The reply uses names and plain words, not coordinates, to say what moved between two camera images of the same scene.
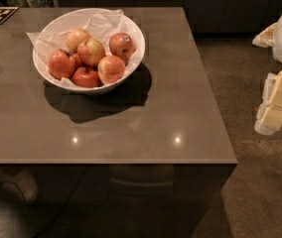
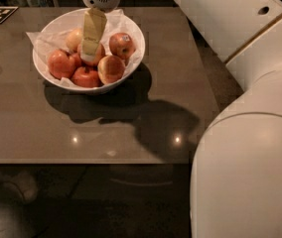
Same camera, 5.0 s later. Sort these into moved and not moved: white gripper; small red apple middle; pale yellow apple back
Moved: white gripper
Not moved: small red apple middle; pale yellow apple back
